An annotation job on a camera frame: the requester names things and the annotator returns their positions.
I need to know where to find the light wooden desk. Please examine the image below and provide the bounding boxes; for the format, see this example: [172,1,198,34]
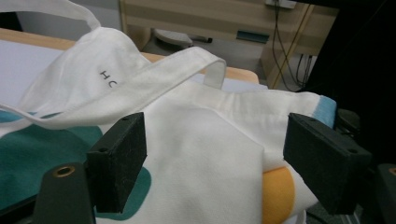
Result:
[120,0,340,91]

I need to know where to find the white tote bag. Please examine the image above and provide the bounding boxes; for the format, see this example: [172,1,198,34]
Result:
[0,0,338,224]

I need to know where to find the grey desk handle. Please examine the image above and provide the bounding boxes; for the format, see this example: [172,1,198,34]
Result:
[235,29,271,45]

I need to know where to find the black curtain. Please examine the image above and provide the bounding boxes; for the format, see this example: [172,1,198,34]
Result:
[297,0,396,171]

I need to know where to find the black hanging cables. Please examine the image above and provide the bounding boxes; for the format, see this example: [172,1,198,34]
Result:
[272,0,314,93]

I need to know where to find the dark grey curved object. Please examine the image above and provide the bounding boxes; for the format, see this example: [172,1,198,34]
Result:
[151,28,214,49]

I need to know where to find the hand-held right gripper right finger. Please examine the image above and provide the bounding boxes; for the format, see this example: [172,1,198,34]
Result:
[283,112,374,216]

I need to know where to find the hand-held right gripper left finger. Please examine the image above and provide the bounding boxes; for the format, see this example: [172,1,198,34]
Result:
[86,111,149,215]

